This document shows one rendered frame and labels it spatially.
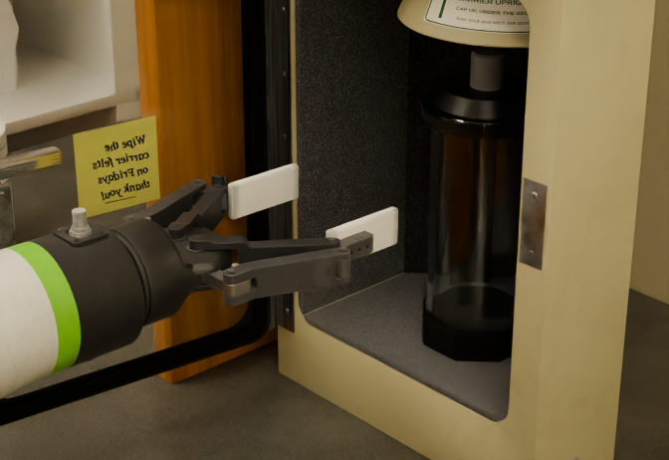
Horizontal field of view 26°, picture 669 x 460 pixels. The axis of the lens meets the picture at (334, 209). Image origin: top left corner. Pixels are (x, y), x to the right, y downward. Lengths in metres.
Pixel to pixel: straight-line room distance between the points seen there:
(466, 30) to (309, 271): 0.23
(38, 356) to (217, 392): 0.44
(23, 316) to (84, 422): 0.41
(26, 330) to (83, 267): 0.06
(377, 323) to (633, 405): 0.25
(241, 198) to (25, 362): 0.28
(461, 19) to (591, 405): 0.34
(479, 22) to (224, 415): 0.45
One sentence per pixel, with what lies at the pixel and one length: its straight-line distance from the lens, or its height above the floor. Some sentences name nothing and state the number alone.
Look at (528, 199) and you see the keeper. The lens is 1.10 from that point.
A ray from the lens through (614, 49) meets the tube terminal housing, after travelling 1.10.
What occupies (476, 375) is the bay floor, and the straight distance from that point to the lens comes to 1.27.
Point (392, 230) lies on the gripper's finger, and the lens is 1.12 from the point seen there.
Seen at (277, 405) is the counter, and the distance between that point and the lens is 1.36.
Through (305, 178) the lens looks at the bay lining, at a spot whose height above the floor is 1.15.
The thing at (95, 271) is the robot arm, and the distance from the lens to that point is 0.99.
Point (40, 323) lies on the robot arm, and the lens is 0.97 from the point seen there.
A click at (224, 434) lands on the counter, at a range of 1.33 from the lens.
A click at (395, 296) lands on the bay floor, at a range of 1.39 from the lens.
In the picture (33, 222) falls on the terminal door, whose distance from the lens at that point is 1.20.
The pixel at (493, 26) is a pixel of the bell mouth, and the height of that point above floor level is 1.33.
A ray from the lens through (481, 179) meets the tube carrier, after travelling 1.21.
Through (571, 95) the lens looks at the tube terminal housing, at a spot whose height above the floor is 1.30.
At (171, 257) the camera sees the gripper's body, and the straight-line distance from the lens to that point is 1.03.
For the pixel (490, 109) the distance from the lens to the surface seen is 1.19.
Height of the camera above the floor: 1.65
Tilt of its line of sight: 24 degrees down
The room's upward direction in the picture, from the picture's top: straight up
